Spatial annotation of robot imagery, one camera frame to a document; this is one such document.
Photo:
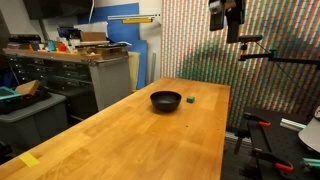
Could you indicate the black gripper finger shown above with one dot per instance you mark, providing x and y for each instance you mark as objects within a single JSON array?
[
  {"x": 236, "y": 33},
  {"x": 230, "y": 33}
]

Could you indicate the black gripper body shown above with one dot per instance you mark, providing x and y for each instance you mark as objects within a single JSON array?
[{"x": 238, "y": 13}]

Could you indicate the small green block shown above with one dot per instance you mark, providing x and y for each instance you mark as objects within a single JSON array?
[{"x": 190, "y": 99}]

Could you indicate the black bowl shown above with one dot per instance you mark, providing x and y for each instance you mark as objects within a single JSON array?
[{"x": 165, "y": 100}]

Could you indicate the brown wooden block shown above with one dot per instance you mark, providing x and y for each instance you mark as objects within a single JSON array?
[{"x": 28, "y": 87}]

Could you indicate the colourful striped backdrop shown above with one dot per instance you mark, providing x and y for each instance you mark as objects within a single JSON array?
[{"x": 266, "y": 93}]

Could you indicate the narrow blue foam board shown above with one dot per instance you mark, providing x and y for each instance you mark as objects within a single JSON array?
[{"x": 141, "y": 63}]

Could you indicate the yellow spirit level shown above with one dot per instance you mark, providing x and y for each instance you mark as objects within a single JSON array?
[{"x": 137, "y": 21}]

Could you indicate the beige foam board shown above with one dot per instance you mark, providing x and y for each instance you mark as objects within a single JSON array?
[{"x": 133, "y": 70}]

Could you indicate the aluminium extrusion bar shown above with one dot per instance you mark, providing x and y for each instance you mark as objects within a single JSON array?
[{"x": 291, "y": 124}]

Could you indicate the large blue foam board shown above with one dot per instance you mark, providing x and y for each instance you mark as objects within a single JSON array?
[{"x": 123, "y": 31}]

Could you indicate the black perforated breadboard table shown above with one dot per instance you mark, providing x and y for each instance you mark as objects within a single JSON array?
[{"x": 283, "y": 143}]

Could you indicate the grey metal drawer cabinet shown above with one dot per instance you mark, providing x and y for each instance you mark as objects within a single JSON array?
[{"x": 106, "y": 80}]

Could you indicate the cardboard box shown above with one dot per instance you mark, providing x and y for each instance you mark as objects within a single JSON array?
[{"x": 93, "y": 36}]

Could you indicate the teal bar piece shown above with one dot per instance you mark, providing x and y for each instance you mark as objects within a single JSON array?
[{"x": 311, "y": 162}]

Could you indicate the dark blue box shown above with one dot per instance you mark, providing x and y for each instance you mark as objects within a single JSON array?
[{"x": 68, "y": 32}]

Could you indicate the orange small item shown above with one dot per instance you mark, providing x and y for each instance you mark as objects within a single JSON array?
[{"x": 61, "y": 47}]

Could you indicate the teal cup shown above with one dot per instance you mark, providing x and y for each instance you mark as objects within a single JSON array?
[{"x": 51, "y": 45}]

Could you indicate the black sensor bar device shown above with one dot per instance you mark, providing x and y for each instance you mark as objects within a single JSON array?
[{"x": 25, "y": 38}]

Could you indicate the black foam case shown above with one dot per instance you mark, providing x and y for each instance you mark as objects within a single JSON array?
[{"x": 26, "y": 100}]

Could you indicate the grey storage bin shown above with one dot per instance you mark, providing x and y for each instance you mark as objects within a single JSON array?
[{"x": 33, "y": 123}]

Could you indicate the teal tray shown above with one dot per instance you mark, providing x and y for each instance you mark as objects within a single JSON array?
[{"x": 8, "y": 93}]

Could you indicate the yellow sticky note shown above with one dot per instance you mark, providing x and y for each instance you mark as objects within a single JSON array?
[{"x": 29, "y": 159}]

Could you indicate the black stereo camera bar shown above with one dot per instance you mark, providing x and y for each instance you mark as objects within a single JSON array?
[{"x": 251, "y": 38}]

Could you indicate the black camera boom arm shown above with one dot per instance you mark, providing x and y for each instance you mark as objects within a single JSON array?
[{"x": 290, "y": 60}]

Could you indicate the white metal rail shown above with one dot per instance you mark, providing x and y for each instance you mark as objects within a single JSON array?
[{"x": 133, "y": 16}]

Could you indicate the aluminium floor rail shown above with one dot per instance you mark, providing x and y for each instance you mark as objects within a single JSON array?
[{"x": 235, "y": 137}]

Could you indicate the dark wall monitor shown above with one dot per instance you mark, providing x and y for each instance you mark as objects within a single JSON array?
[{"x": 56, "y": 8}]

